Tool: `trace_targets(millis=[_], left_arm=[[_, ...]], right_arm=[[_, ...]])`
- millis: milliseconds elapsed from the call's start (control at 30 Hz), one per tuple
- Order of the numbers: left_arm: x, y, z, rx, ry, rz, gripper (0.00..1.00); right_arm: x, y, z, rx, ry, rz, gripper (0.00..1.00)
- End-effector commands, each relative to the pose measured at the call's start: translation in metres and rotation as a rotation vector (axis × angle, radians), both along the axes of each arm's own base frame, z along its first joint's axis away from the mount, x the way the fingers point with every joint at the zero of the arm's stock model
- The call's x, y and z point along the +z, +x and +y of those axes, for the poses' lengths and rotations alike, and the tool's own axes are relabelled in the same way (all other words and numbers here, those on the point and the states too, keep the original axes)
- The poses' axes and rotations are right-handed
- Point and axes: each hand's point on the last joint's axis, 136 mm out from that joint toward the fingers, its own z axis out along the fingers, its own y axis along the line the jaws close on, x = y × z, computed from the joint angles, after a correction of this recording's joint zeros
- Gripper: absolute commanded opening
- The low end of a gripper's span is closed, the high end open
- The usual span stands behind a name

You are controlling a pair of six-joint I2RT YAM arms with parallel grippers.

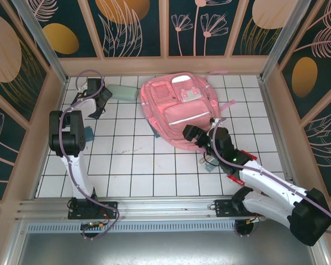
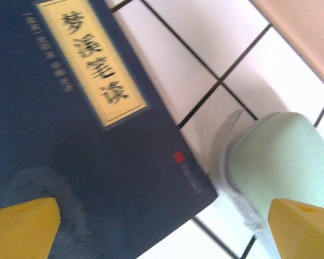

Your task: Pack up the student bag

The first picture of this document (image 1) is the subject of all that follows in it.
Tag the thin navy book yellow label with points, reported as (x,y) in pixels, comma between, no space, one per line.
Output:
(93,114)

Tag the pink backpack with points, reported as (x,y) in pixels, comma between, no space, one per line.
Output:
(182,116)

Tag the small teal box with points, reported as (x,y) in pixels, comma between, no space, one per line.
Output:
(88,133)

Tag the mint green pencil case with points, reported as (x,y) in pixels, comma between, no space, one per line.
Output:
(124,93)

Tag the teal notebook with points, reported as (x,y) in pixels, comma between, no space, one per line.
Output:
(156,133)

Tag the red card pack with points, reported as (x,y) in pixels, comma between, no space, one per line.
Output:
(235,179)

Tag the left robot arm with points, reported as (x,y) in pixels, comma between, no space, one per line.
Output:
(67,132)

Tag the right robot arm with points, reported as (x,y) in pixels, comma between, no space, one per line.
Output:
(306,218)

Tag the yellow power connector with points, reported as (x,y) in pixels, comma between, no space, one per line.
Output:
(255,219)

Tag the small green circuit board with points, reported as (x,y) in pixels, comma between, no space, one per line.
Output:
(92,225)

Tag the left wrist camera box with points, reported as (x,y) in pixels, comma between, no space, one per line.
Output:
(83,87)

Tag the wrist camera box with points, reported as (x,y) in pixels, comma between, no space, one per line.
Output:
(214,120)
(83,87)

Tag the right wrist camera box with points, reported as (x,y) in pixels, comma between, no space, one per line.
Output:
(214,120)

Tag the aluminium side rail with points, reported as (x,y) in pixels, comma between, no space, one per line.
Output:
(274,124)

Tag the aluminium frame post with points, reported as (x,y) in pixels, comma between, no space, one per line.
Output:
(45,44)
(281,41)

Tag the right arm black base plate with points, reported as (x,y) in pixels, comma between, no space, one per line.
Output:
(223,208)

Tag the aluminium mounting rail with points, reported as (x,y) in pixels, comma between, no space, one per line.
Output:
(165,207)

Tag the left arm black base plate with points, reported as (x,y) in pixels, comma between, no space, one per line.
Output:
(110,209)

